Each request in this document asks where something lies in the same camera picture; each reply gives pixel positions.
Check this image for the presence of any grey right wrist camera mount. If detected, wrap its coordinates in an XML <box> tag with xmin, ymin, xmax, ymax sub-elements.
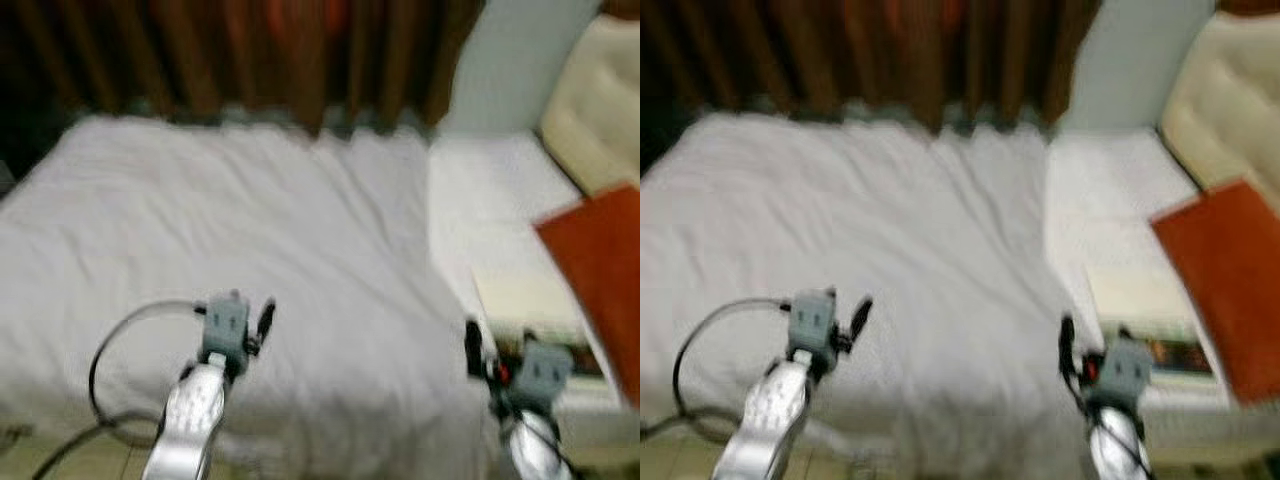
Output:
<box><xmin>1095</xmin><ymin>340</ymin><xmax>1153</xmax><ymax>403</ymax></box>
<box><xmin>520</xmin><ymin>342</ymin><xmax>574</xmax><ymax>403</ymax></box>

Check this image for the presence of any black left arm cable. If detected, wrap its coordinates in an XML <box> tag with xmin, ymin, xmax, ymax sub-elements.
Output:
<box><xmin>88</xmin><ymin>298</ymin><xmax>208</xmax><ymax>421</ymax></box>
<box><xmin>672</xmin><ymin>296</ymin><xmax>793</xmax><ymax>413</ymax></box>

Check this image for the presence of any orange suede pillow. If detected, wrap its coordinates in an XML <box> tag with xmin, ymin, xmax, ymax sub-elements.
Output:
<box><xmin>1150</xmin><ymin>178</ymin><xmax>1280</xmax><ymax>406</ymax></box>
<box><xmin>533</xmin><ymin>183</ymin><xmax>641</xmax><ymax>406</ymax></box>

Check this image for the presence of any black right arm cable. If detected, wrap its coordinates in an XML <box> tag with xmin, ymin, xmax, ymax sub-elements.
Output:
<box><xmin>1070</xmin><ymin>375</ymin><xmax>1153</xmax><ymax>480</ymax></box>
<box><xmin>488</xmin><ymin>378</ymin><xmax>586</xmax><ymax>480</ymax></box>

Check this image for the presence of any white duvet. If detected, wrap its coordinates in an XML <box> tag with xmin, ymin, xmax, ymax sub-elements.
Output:
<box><xmin>640</xmin><ymin>110</ymin><xmax>1101</xmax><ymax>480</ymax></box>
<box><xmin>0</xmin><ymin>112</ymin><xmax>506</xmax><ymax>473</ymax></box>

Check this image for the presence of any brown curtain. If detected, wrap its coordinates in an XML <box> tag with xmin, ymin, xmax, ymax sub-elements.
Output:
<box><xmin>640</xmin><ymin>0</ymin><xmax>1101</xmax><ymax>136</ymax></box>
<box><xmin>0</xmin><ymin>0</ymin><xmax>483</xmax><ymax>136</ymax></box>

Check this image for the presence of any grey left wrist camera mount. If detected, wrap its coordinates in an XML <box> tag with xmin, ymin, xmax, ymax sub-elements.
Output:
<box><xmin>790</xmin><ymin>290</ymin><xmax>839</xmax><ymax>356</ymax></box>
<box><xmin>202</xmin><ymin>295</ymin><xmax>251</xmax><ymax>363</ymax></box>

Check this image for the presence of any white patterned bed sheet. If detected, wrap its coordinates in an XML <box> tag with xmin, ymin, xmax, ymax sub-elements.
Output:
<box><xmin>1045</xmin><ymin>128</ymin><xmax>1280</xmax><ymax>441</ymax></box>
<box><xmin>428</xmin><ymin>130</ymin><xmax>641</xmax><ymax>441</ymax></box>

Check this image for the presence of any cream magazine with dark photo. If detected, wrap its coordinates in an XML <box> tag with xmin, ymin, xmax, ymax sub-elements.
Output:
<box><xmin>470</xmin><ymin>265</ymin><xmax>611</xmax><ymax>381</ymax></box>
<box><xmin>1083</xmin><ymin>262</ymin><xmax>1219</xmax><ymax>381</ymax></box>

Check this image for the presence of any beige padded headboard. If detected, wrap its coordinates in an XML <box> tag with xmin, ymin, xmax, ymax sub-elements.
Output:
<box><xmin>1160</xmin><ymin>10</ymin><xmax>1280</xmax><ymax>216</ymax></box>
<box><xmin>540</xmin><ymin>15</ymin><xmax>641</xmax><ymax>196</ymax></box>

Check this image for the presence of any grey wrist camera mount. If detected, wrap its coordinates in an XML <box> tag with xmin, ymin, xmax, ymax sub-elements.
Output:
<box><xmin>520</xmin><ymin>342</ymin><xmax>574</xmax><ymax>403</ymax></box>
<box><xmin>202</xmin><ymin>295</ymin><xmax>251</xmax><ymax>363</ymax></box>
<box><xmin>1095</xmin><ymin>340</ymin><xmax>1153</xmax><ymax>403</ymax></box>
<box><xmin>790</xmin><ymin>290</ymin><xmax>839</xmax><ymax>356</ymax></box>

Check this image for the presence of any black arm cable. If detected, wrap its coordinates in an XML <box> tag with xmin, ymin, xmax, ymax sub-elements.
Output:
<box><xmin>1070</xmin><ymin>375</ymin><xmax>1153</xmax><ymax>480</ymax></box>
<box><xmin>88</xmin><ymin>298</ymin><xmax>208</xmax><ymax>421</ymax></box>
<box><xmin>488</xmin><ymin>378</ymin><xmax>586</xmax><ymax>480</ymax></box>
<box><xmin>672</xmin><ymin>296</ymin><xmax>793</xmax><ymax>413</ymax></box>

